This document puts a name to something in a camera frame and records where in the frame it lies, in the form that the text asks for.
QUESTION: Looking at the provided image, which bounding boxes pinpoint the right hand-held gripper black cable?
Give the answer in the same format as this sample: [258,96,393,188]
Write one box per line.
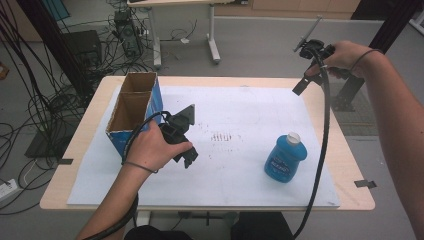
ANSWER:
[292,49,332,240]

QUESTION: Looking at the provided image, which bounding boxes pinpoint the black square box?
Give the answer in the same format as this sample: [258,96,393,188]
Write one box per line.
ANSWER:
[62,29,103,68]

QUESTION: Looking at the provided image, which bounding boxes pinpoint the thin black right wrist band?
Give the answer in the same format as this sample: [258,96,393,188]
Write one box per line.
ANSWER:
[349,48,384,73]

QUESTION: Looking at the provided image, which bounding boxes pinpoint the left hand-held gripper black cable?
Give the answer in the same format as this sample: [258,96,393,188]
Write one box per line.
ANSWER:
[83,110,168,240]

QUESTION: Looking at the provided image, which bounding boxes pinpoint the person's black pants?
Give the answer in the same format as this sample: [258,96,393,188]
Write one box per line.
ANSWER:
[124,211,295,240]

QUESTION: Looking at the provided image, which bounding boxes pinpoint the blue cardboard box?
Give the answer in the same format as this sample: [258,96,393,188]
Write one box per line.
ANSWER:
[105,71,164,158]

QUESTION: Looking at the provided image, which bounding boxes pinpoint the hand-held gripper black cable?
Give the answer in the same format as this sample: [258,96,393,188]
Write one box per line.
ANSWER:
[292,49,332,240]
[83,110,168,240]

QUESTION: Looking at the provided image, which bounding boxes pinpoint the black flat base plate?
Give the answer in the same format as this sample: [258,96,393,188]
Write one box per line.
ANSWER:
[24,128,80,160]

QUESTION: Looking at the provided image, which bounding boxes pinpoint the white paper sheet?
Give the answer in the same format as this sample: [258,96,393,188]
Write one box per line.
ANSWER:
[66,85,341,208]

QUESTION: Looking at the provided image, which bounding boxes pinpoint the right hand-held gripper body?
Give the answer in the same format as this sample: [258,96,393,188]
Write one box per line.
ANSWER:
[293,16,336,68]

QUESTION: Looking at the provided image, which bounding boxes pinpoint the bundle of black floor cables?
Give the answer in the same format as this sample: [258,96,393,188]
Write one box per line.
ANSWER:
[0,0,158,216]

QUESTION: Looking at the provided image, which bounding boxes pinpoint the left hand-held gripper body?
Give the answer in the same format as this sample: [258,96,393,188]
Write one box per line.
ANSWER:
[158,104,196,146]

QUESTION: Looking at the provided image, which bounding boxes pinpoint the dark grey floor mat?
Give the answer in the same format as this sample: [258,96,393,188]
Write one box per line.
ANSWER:
[321,82,391,137]

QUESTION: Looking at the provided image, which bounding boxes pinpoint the person's left hand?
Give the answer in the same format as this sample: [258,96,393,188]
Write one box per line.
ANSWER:
[124,119,194,173]

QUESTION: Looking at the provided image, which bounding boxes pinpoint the black metal frame post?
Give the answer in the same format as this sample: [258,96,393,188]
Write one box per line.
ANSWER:
[331,0,424,113]

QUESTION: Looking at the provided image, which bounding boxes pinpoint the black computer tower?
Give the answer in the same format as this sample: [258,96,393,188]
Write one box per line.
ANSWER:
[113,9,143,58]

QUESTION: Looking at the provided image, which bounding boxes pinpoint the white desk with metal legs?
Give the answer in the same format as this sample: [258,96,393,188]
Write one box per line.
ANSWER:
[126,0,249,70]

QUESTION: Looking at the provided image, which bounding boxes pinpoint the blue bottle with white cap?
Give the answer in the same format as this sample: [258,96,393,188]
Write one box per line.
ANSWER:
[263,131,308,184]

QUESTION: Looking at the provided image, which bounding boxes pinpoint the thin black left wrist band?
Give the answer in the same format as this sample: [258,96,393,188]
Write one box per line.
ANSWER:
[121,160,160,174]

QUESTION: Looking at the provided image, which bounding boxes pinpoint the white power strip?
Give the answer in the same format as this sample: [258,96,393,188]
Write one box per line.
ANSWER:
[0,178,20,202]

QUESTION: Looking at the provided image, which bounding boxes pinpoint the person's right hand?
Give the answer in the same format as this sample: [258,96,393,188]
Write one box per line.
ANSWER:
[304,40,371,79]

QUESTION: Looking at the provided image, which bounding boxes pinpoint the thin black wrist band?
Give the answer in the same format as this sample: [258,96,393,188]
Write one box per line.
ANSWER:
[349,48,384,73]
[121,160,160,174]

